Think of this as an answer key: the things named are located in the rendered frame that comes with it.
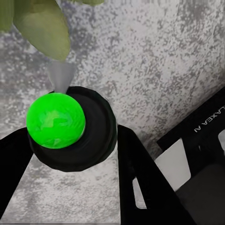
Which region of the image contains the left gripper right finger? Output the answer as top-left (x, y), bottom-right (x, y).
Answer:
top-left (117, 125), bottom-right (196, 225)

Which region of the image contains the insectifuge atomizer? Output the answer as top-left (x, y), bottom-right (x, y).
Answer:
top-left (26, 60), bottom-right (118, 172)

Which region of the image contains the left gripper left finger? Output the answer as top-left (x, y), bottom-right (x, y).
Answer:
top-left (0, 127), bottom-right (34, 218)

